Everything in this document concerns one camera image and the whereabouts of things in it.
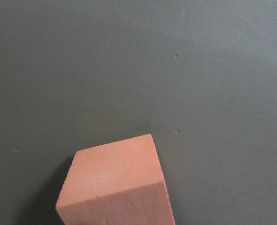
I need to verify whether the orange foam block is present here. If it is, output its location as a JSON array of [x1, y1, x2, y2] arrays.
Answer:
[[55, 134, 175, 225]]

